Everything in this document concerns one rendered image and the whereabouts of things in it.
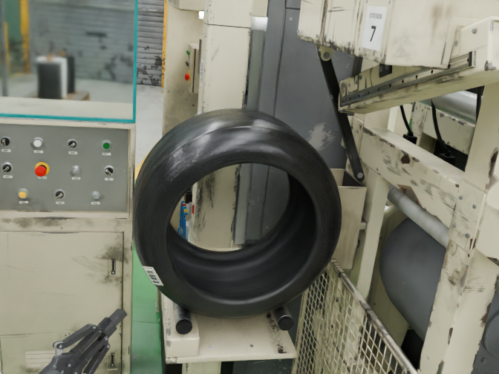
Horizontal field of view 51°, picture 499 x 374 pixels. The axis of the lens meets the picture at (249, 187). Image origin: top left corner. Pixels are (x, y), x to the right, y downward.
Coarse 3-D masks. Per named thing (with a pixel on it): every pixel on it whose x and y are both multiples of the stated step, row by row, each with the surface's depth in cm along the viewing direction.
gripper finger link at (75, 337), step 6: (78, 330) 119; (84, 330) 118; (90, 330) 119; (72, 336) 117; (78, 336) 117; (84, 336) 118; (54, 342) 115; (66, 342) 115; (72, 342) 116; (60, 348) 114
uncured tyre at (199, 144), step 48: (192, 144) 126; (240, 144) 126; (288, 144) 130; (144, 192) 129; (336, 192) 138; (144, 240) 131; (288, 240) 166; (336, 240) 143; (192, 288) 136; (240, 288) 159; (288, 288) 141
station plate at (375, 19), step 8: (368, 8) 105; (376, 8) 102; (384, 8) 99; (368, 16) 105; (376, 16) 102; (384, 16) 99; (368, 24) 105; (376, 24) 102; (368, 32) 105; (376, 32) 101; (368, 40) 105; (376, 40) 101; (368, 48) 105; (376, 48) 101
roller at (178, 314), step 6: (174, 306) 147; (180, 306) 145; (174, 312) 145; (180, 312) 142; (186, 312) 142; (180, 318) 140; (186, 318) 140; (180, 324) 139; (186, 324) 139; (180, 330) 139; (186, 330) 140
